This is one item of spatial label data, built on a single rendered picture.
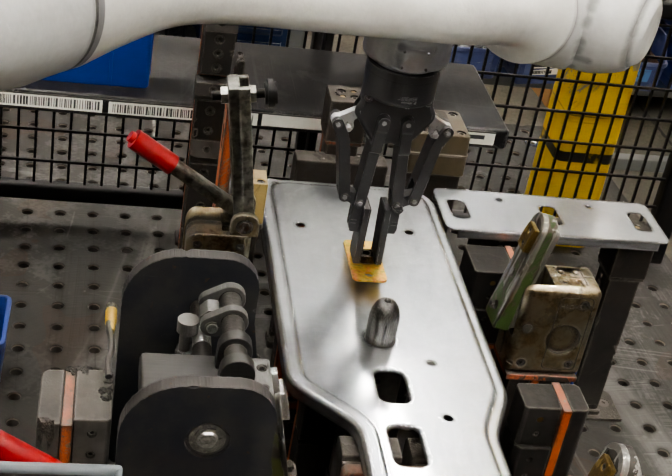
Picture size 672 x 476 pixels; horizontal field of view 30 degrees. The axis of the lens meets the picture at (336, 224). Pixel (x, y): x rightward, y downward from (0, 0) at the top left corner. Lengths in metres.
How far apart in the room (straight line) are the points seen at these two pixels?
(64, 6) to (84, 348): 0.96
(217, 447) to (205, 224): 0.45
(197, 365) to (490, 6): 0.37
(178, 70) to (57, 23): 0.92
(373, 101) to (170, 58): 0.54
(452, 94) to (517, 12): 0.75
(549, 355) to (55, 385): 0.59
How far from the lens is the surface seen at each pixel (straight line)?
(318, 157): 1.61
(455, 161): 1.62
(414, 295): 1.37
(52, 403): 1.04
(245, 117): 1.26
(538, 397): 1.29
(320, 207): 1.50
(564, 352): 1.42
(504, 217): 1.56
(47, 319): 1.77
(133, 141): 1.29
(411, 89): 1.25
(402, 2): 0.99
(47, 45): 0.81
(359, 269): 1.36
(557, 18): 1.08
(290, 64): 1.79
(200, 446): 0.92
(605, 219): 1.62
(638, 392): 1.86
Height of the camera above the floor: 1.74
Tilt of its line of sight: 30 degrees down
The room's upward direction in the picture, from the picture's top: 10 degrees clockwise
